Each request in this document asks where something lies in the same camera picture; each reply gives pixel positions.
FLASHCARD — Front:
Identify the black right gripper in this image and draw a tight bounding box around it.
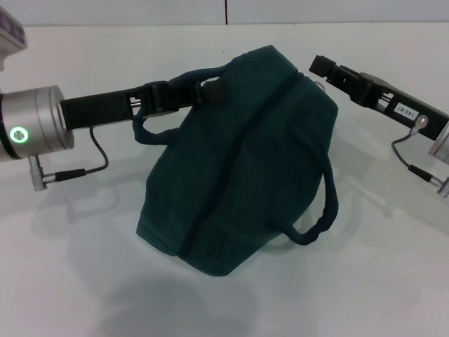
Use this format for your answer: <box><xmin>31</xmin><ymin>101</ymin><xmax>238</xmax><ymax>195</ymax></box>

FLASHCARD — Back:
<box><xmin>309</xmin><ymin>54</ymin><xmax>449</xmax><ymax>142</ymax></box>

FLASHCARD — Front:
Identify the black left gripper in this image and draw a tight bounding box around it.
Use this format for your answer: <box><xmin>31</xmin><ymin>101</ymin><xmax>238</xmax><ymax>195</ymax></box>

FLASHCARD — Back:
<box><xmin>59</xmin><ymin>80</ymin><xmax>228</xmax><ymax>132</ymax></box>

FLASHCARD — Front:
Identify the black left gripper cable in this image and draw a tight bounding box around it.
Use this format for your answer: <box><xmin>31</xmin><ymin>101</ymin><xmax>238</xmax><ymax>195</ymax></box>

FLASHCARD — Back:
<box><xmin>29</xmin><ymin>126</ymin><xmax>109</xmax><ymax>192</ymax></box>

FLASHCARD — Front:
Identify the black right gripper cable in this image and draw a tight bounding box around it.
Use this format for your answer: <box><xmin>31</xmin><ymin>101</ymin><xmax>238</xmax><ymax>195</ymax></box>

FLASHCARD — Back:
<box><xmin>390</xmin><ymin>114</ymin><xmax>449</xmax><ymax>200</ymax></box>

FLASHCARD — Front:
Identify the dark teal lunch bag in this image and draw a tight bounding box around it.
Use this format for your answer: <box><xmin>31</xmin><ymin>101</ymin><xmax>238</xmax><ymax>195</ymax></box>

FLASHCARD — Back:
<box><xmin>132</xmin><ymin>44</ymin><xmax>340</xmax><ymax>278</ymax></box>

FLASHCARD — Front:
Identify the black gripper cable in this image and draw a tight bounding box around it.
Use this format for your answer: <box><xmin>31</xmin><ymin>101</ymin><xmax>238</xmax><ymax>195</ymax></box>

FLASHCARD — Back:
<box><xmin>390</xmin><ymin>114</ymin><xmax>449</xmax><ymax>200</ymax></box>
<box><xmin>29</xmin><ymin>126</ymin><xmax>109</xmax><ymax>192</ymax></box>

